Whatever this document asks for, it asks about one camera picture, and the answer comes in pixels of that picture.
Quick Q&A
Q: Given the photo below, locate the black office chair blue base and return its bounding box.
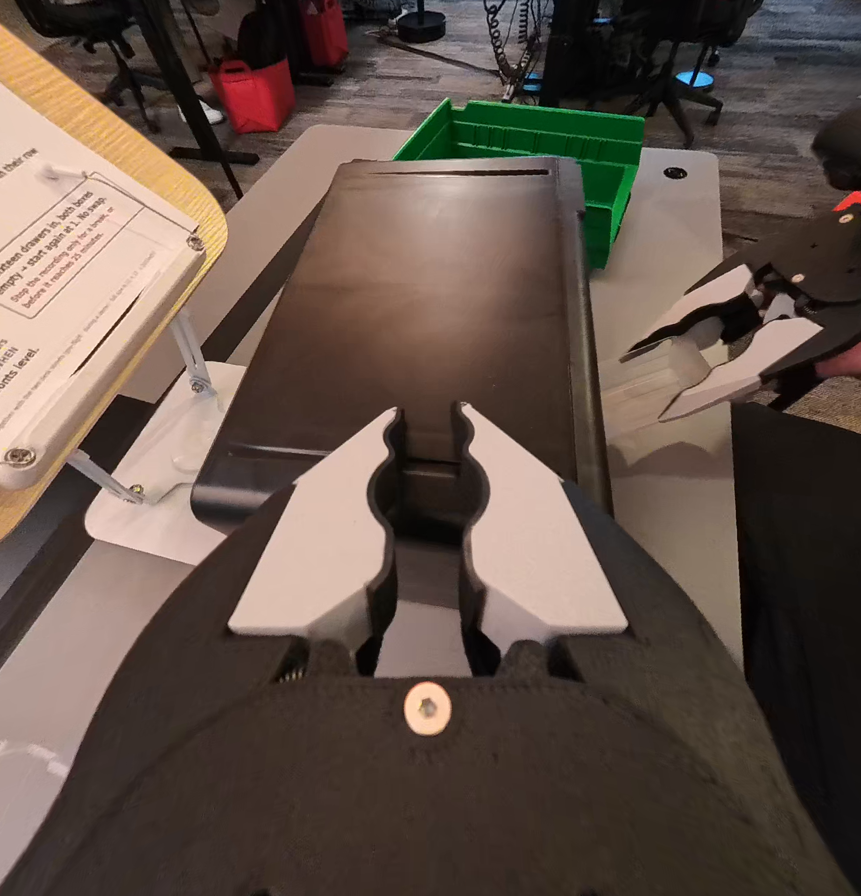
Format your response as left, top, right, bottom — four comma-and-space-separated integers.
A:
623, 0, 727, 148

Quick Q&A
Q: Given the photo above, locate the black round floor base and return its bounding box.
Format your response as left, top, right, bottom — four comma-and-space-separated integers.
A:
395, 0, 448, 43

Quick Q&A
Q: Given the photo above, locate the black drawer cabinet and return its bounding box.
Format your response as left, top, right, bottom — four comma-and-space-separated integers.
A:
191, 157, 614, 554

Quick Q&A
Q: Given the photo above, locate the white drawer instruction sheet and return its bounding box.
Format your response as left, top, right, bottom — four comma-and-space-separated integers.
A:
0, 66, 202, 480

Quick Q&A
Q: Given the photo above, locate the person's black clothing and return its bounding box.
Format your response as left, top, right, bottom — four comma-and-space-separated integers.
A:
730, 402, 861, 896

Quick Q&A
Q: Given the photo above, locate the red bag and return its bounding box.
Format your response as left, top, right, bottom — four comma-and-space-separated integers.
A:
301, 0, 349, 67
208, 58, 297, 135

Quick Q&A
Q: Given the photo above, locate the black coiled cable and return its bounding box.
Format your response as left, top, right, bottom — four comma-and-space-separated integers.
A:
481, 0, 540, 106

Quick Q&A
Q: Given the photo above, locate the clear plastic drawer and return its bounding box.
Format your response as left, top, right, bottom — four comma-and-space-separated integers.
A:
599, 343, 727, 449

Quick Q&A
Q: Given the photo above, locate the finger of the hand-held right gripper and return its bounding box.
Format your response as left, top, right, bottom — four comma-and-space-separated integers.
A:
620, 265, 761, 361
658, 318, 824, 423

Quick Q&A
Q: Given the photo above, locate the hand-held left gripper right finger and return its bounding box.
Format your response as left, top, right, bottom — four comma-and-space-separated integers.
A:
450, 401, 629, 662

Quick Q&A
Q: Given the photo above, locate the white clamp bar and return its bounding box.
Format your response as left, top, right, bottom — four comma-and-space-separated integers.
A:
0, 234, 209, 491

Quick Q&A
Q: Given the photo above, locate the black desk leg frame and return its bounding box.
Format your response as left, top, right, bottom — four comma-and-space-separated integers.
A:
133, 0, 261, 200

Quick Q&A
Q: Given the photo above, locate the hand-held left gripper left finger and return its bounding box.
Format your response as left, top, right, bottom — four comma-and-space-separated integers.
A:
227, 406, 407, 676

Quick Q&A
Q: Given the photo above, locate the white bracket base plate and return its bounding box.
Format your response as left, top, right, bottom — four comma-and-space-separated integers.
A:
66, 311, 253, 569

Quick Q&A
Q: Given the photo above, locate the green plastic bin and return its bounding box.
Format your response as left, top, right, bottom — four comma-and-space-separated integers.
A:
392, 98, 646, 272

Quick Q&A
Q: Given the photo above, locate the person's right hand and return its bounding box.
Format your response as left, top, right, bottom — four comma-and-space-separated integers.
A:
819, 346, 861, 385

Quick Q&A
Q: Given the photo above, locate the yellow wooden board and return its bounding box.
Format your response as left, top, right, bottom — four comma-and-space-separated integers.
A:
0, 10, 230, 554

